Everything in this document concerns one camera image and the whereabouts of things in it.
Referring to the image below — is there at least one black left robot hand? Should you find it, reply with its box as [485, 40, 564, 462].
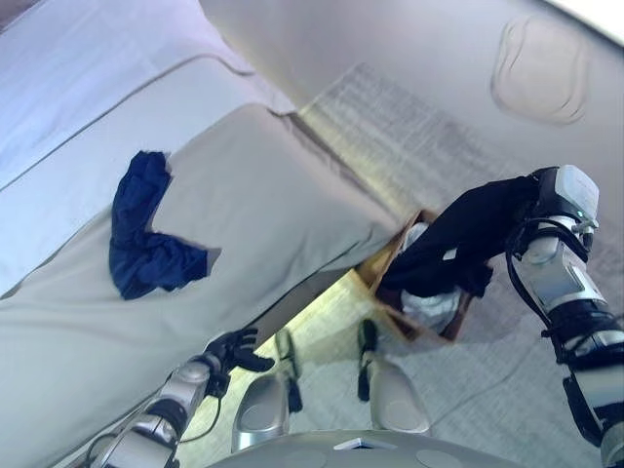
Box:
[204, 327, 277, 374]

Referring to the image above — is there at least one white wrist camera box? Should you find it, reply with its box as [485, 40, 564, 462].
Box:
[555, 164, 602, 231]

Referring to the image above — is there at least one right robot arm with cables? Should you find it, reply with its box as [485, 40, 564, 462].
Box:
[504, 214, 624, 365]

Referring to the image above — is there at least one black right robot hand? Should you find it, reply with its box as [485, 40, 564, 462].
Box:
[521, 167, 562, 230]

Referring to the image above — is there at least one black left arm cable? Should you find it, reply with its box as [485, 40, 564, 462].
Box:
[85, 372, 231, 464]

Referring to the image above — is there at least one white duvet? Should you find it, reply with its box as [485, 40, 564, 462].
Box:
[0, 0, 296, 293]

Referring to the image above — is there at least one grey robot torso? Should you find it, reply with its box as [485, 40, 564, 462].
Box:
[204, 428, 528, 468]

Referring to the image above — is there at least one black garment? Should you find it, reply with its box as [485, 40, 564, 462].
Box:
[382, 175, 538, 300]

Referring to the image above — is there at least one silver right robot leg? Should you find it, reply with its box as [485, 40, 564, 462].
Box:
[357, 319, 434, 436]

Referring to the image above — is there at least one small beige oval rug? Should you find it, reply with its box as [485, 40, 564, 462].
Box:
[489, 14, 590, 127]

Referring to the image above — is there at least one blue garment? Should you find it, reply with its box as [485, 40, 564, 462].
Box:
[107, 149, 222, 301]

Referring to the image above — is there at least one white garment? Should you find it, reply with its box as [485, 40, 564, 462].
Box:
[398, 221, 465, 336]

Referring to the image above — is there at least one large grey striped rug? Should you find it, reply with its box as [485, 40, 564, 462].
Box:
[182, 62, 624, 468]

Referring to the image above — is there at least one brown wicker basket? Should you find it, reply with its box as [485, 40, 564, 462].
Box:
[357, 209, 478, 348]

